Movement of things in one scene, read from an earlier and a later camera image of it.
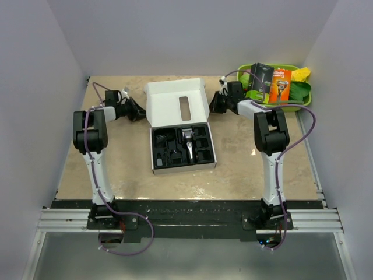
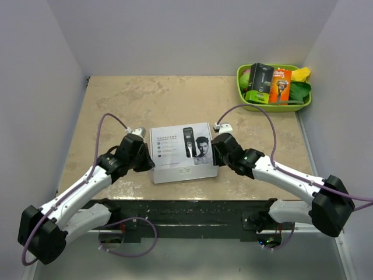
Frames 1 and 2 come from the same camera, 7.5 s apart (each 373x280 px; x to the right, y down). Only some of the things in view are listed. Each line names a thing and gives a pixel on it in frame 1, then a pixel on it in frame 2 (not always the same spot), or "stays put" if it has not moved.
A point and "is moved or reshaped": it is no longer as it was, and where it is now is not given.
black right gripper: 214,106 → 216,160
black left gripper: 138,112 → 148,163
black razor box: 261,78 stays put
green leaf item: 298,89 stays put
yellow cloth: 300,74 stays put
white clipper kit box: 178,114 is moved or reshaped
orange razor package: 280,87 stays put
